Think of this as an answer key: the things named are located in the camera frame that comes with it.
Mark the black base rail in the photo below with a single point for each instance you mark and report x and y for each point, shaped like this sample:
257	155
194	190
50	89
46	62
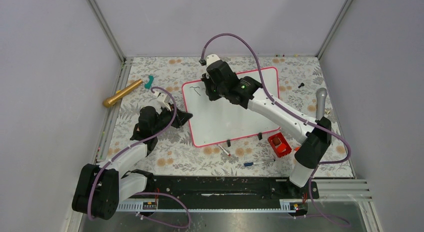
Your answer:
209	193

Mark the pink framed whiteboard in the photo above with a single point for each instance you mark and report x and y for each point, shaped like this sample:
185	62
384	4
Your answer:
218	121

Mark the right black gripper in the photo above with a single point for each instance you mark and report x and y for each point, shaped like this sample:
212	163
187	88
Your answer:
207	80

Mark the silver microphone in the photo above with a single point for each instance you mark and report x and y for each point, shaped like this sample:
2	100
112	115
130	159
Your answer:
321	95

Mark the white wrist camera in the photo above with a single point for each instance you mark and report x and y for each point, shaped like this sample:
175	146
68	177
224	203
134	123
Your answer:
163	99
208	60

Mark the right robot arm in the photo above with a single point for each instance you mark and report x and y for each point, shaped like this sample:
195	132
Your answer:
311	133

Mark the teal plastic piece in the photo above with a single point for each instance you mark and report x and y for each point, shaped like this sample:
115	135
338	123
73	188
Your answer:
149	83

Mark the gold microphone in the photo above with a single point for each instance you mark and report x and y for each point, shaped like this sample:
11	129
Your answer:
110	101

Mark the blue cap marker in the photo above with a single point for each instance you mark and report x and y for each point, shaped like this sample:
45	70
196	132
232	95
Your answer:
248	164

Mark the red plastic box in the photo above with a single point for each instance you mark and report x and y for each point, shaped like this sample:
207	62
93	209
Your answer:
283	149

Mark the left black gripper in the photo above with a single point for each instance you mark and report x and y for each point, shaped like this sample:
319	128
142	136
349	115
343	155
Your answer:
181	118

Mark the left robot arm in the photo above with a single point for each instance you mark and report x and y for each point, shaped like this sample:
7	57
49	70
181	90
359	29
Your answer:
101	187

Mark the red cap marker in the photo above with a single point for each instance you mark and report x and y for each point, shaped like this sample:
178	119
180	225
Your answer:
224	150

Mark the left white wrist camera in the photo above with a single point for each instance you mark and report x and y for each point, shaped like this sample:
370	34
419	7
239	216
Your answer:
163	99

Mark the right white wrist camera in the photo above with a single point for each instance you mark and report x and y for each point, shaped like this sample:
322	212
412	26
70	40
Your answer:
208	60

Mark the brown block in box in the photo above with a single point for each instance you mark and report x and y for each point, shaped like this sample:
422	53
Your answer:
276	142

